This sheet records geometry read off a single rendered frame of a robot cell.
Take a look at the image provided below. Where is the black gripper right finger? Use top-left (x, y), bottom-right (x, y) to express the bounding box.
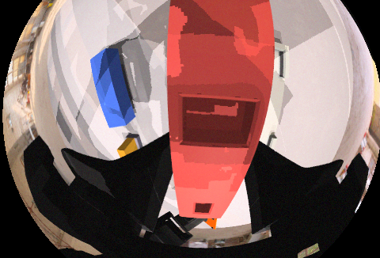
top-left (244, 141), bottom-right (344, 235)

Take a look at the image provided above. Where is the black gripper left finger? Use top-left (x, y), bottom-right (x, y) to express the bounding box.
top-left (61, 132), bottom-right (173, 233)

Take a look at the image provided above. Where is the blue bar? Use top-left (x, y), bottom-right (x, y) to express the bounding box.
top-left (90, 48), bottom-right (135, 128)

